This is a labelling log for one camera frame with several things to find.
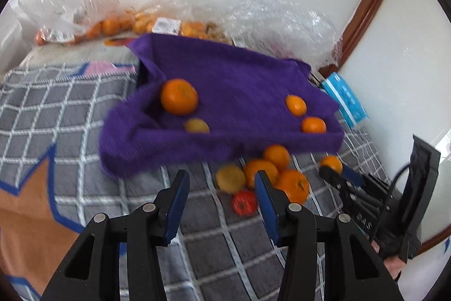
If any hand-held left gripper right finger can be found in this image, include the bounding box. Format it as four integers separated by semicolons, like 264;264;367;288
254;170;404;301

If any light printed bed sheet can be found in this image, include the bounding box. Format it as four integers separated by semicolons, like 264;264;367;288
19;36;142;76

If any grey checked blanket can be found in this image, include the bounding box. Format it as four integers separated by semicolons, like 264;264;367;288
0;63;402;301

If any clear bag of red fruit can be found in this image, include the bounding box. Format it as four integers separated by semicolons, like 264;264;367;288
229;0;344;71

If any blue tissue pack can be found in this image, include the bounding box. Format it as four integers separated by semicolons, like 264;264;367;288
320;72;369;129

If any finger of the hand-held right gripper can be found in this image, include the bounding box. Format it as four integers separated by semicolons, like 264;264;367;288
319;165;357;207
340;165;387;200

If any orange with stem mark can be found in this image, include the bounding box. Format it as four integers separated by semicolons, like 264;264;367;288
274;169;311;205

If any purple towel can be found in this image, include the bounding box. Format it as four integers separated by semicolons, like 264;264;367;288
99;33;346;179

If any clear bag of tangerines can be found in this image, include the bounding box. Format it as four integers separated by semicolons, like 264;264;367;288
17;0;122;48

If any small yellow-green fruit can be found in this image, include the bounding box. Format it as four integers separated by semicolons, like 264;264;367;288
184;118;211;134
216;164;247;193

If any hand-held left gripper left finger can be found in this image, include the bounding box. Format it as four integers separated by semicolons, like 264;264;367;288
40;170;191;301

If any large orange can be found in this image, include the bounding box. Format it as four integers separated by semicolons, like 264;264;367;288
160;78;199;117

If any small red tomato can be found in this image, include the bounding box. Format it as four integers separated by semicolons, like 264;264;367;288
231;190;258;216

